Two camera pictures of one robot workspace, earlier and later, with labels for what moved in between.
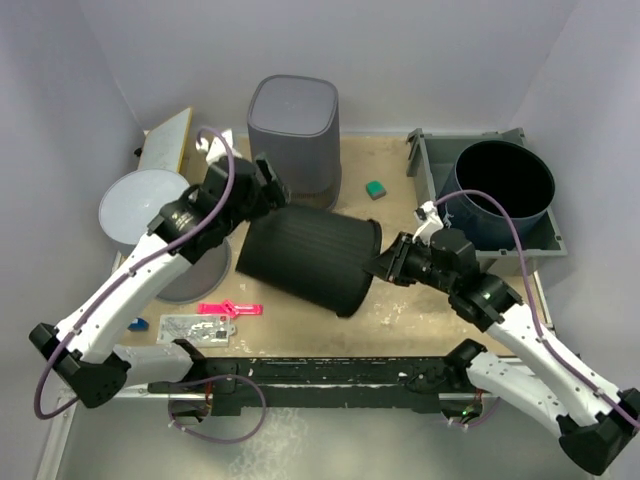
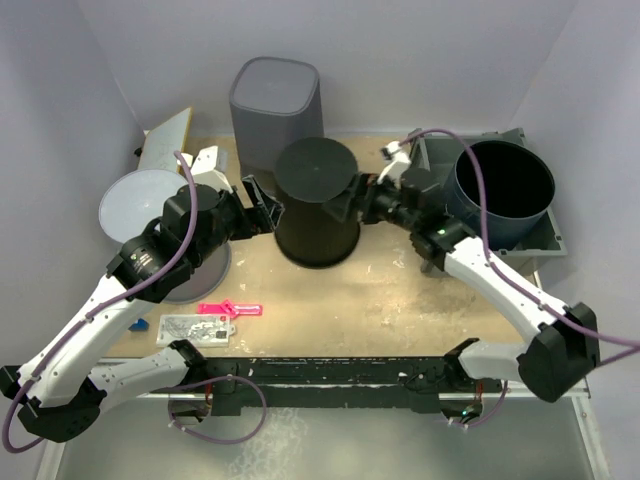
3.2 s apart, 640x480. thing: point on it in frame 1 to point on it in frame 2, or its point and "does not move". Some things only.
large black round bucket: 323,259 to 308,173
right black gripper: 388,264 to 342,207
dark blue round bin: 516,176 does not move
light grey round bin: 126,208 does not move
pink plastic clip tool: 230,309 does not move
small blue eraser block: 139,325 does not move
